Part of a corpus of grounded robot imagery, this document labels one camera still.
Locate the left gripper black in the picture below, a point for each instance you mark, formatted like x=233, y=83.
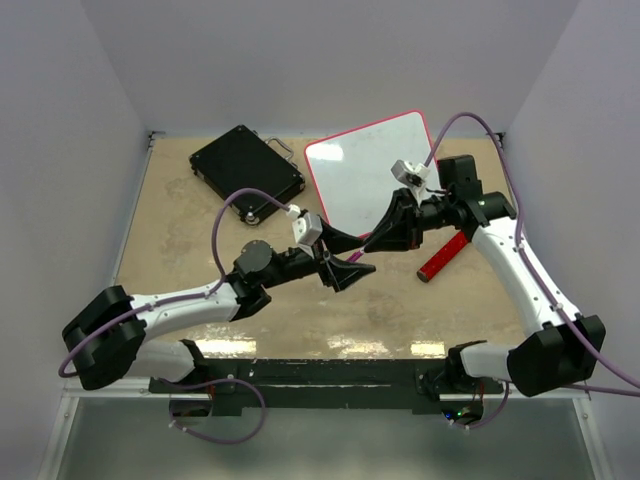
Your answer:
x=334, y=274

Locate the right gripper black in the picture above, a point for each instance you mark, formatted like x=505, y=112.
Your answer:
x=400, y=234

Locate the purple capped whiteboard marker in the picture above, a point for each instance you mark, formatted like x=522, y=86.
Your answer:
x=356, y=255

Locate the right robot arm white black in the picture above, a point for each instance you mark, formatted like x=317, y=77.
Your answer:
x=561, y=343

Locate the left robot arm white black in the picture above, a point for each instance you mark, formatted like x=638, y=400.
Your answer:
x=116, y=334

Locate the red cylindrical eraser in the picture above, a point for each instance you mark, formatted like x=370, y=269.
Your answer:
x=442, y=257

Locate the black hard case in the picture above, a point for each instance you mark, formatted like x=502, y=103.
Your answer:
x=241, y=159

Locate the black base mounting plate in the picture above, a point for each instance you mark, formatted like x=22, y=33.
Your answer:
x=417, y=385

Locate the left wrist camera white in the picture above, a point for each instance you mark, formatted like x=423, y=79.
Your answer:
x=306, y=227

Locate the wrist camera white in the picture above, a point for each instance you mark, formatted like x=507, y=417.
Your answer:
x=410, y=175
x=306, y=227

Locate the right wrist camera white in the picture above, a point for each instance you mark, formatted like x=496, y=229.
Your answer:
x=410, y=175

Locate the whiteboard with pink frame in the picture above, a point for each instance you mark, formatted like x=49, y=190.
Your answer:
x=352, y=170

